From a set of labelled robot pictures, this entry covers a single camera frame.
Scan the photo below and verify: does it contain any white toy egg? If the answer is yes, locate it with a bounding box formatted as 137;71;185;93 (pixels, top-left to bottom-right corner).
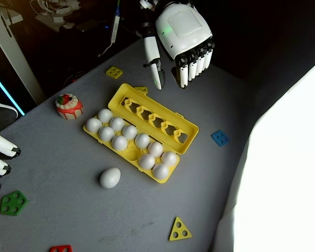
134;133;151;150
138;153;156;170
97;108;114;124
85;117;103;133
99;167;121;190
147;141;164;158
98;126;116;143
161;151;179;167
109;117;126;132
122;124;139;141
152;163;170;181
111;135;129;152

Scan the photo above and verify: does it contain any yellow egg carton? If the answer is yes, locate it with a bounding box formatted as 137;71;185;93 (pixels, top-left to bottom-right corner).
82;83;200;184

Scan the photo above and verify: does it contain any cyan light strip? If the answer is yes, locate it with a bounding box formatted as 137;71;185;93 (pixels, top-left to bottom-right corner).
0;67;26;116

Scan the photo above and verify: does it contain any green pentagon five-hole block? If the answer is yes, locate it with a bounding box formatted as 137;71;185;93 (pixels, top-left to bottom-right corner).
0;190;29;217

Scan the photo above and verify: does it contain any grey table cloth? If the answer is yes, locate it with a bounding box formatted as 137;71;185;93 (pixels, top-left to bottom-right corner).
0;36;315;252

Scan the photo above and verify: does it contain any toy strawberry cake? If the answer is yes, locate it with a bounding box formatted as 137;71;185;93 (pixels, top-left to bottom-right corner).
55;93;84;120

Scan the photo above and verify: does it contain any red holed block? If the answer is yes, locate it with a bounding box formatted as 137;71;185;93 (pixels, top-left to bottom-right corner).
49;245;74;252

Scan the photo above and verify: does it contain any yellow square four-hole block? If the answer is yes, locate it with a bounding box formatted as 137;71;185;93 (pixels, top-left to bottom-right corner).
106;66;123;79

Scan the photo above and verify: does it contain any dark flat tablet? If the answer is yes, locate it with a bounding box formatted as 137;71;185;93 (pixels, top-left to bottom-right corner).
75;19;99;33

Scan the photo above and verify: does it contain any white gadget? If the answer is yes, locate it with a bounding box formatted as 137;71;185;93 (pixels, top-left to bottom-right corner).
30;0;72;15

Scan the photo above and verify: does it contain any yellow triangle three-hole block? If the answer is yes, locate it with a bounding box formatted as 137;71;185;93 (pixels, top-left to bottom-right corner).
169;216;193;242

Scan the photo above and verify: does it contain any blue square four-hole block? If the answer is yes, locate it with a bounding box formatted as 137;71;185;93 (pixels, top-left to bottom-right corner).
211;130;230;147

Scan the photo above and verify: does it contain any white backdrop sheet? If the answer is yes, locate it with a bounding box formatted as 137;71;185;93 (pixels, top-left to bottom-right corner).
212;56;315;252

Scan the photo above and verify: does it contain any white upright post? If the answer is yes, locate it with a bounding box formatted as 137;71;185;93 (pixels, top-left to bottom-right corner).
0;0;47;106

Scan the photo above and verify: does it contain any white bar with cable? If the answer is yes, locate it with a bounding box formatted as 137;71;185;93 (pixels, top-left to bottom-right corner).
98;0;121;58

